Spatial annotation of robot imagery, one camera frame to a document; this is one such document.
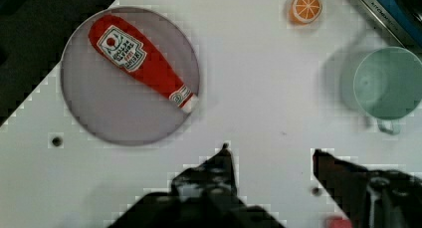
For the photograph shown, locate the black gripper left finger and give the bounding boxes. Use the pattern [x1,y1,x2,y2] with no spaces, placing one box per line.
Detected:
[108,144,285,228]

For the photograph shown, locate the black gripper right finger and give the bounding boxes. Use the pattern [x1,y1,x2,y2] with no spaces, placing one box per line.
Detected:
[313,149,422,228]

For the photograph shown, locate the mint green cup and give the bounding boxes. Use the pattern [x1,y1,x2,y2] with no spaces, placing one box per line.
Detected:
[339,47,421,135]

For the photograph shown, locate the grey round plate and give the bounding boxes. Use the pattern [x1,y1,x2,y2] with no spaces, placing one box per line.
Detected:
[61,7,200,146]

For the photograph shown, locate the red plush ketchup bottle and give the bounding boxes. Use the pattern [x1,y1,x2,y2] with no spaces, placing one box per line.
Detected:
[89,15,199,114]

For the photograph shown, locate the silver toaster oven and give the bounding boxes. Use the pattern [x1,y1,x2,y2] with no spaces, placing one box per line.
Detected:
[359,0,422,54]

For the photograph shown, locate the orange slice toy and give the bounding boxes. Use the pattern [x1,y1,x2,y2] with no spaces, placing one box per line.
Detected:
[289,0,322,25]

